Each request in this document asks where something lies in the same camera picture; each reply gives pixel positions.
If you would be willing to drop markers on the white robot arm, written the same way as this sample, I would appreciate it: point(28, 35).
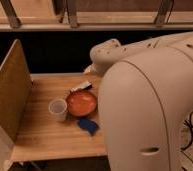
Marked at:
point(144, 96)

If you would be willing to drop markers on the orange bowl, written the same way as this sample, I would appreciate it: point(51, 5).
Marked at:
point(81, 103)

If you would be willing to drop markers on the blue crumpled cloth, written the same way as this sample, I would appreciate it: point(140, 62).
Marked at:
point(88, 125)

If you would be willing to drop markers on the wooden left side panel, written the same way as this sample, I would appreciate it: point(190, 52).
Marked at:
point(15, 86)

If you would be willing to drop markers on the wooden shelf frame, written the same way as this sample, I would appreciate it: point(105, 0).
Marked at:
point(95, 15)

